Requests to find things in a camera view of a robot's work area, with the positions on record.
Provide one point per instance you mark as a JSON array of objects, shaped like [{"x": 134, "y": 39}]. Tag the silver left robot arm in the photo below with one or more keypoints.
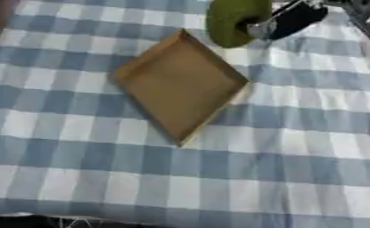
[{"x": 31, "y": 221}]

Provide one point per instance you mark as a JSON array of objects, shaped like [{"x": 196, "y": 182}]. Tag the tan cardboard box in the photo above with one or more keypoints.
[{"x": 180, "y": 89}]

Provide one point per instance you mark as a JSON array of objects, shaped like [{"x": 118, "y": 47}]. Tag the green round soft toy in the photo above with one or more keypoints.
[{"x": 226, "y": 20}]

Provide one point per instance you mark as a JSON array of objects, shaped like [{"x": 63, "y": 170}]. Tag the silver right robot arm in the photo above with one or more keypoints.
[{"x": 367, "y": 17}]

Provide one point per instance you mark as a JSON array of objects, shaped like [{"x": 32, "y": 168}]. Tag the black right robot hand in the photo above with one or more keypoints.
[{"x": 291, "y": 19}]

